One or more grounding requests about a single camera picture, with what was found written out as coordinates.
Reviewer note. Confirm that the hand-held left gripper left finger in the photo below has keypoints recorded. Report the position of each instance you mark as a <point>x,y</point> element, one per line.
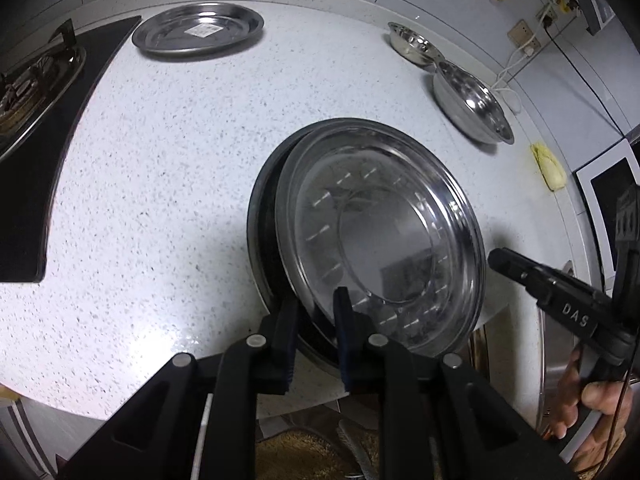
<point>287,340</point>

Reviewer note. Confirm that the white microwave oven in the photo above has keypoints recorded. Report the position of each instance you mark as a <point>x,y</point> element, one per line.
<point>607,195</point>

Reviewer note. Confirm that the yellow sponge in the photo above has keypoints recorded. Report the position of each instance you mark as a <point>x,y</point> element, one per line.
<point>549,167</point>

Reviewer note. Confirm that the black glass gas stove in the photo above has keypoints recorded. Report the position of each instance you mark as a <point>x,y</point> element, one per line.
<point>35,175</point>

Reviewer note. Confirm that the grey glossy cabinet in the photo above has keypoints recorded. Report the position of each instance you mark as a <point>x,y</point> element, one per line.
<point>30,435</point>

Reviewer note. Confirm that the small steel bowl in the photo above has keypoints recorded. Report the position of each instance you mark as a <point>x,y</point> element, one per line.
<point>410,42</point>

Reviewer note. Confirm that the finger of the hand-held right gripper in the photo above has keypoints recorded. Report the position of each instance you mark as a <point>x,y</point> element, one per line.
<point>510,265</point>

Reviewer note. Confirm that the large steel bowl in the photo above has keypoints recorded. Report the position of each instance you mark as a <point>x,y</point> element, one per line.
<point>472,105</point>

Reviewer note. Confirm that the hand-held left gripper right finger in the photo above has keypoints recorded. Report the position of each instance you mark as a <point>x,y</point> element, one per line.
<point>342,330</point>

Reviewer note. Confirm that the beige wall outlet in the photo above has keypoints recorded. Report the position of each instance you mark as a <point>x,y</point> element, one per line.
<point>524,37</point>

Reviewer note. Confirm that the brown floor mat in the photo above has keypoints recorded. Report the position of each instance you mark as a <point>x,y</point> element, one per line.
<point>300,452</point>

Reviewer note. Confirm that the steel plate with sticker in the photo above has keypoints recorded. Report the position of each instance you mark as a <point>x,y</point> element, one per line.
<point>165,30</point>

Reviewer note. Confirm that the steel sink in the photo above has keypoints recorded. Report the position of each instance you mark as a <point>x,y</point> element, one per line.
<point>555,375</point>

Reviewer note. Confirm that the person's right hand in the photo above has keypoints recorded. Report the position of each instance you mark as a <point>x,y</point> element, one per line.
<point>600,395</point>

